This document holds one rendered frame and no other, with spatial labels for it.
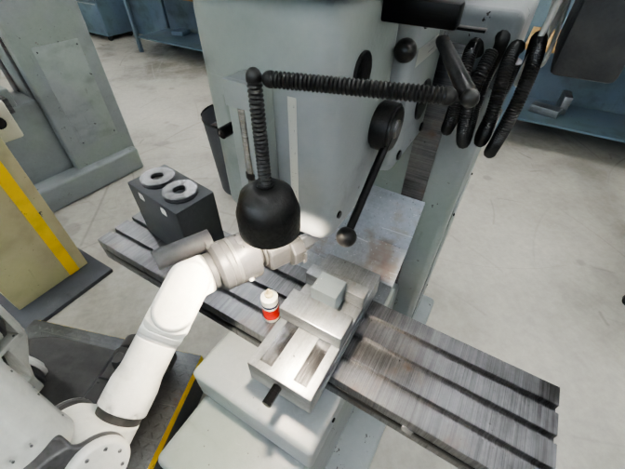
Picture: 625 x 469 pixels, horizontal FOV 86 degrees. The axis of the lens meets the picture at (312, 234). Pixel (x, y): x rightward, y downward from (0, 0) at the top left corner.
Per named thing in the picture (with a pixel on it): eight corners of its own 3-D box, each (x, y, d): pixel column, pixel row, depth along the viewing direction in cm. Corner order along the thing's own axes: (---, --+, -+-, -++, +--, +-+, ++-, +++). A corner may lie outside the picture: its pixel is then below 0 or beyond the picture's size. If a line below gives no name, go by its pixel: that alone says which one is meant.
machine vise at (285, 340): (310, 415, 66) (311, 393, 59) (250, 377, 72) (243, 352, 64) (377, 291, 88) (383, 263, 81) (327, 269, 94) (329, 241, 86)
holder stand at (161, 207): (193, 264, 94) (173, 210, 80) (149, 232, 104) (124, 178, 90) (225, 241, 101) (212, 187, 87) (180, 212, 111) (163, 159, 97)
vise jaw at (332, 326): (339, 349, 69) (340, 340, 66) (279, 317, 74) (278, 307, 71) (352, 327, 73) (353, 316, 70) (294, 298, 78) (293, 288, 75)
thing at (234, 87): (267, 233, 49) (249, 85, 34) (246, 223, 50) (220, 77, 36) (282, 217, 51) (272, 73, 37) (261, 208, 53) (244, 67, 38)
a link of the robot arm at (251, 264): (307, 237, 57) (244, 267, 52) (307, 274, 64) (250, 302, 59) (272, 200, 64) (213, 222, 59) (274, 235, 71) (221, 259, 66)
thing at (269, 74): (259, 90, 27) (258, 72, 26) (265, 84, 28) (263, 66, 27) (477, 112, 25) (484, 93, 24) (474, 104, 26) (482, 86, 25)
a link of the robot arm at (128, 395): (191, 355, 52) (126, 491, 47) (158, 335, 59) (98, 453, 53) (129, 341, 45) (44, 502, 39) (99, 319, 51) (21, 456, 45)
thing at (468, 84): (478, 112, 25) (485, 93, 24) (458, 111, 25) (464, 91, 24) (445, 46, 37) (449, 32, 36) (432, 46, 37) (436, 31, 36)
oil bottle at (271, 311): (273, 326, 80) (270, 299, 73) (259, 318, 82) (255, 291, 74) (283, 314, 83) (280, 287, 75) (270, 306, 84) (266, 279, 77)
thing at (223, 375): (312, 472, 76) (312, 458, 68) (200, 391, 89) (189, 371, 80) (392, 311, 107) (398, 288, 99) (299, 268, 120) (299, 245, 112)
